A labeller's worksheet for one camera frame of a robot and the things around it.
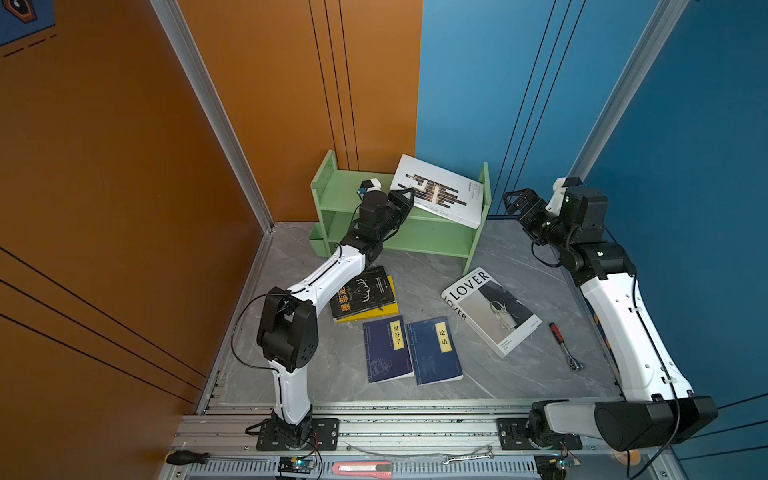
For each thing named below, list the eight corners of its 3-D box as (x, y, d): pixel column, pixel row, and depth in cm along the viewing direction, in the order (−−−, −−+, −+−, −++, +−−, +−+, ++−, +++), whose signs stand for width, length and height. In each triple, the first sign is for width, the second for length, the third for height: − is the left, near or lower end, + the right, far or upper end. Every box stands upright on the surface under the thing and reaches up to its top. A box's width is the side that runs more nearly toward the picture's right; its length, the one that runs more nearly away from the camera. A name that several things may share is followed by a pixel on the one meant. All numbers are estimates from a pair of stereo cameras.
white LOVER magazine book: (502, 359, 87) (506, 354, 84) (441, 298, 101) (443, 291, 97) (538, 326, 94) (544, 320, 91) (477, 272, 107) (480, 265, 104)
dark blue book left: (368, 385, 83) (368, 382, 81) (363, 325, 95) (362, 321, 93) (413, 377, 84) (413, 374, 82) (402, 319, 96) (402, 315, 94)
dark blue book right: (416, 386, 83) (416, 384, 81) (406, 324, 95) (406, 321, 93) (462, 380, 84) (463, 378, 82) (446, 319, 96) (447, 316, 94)
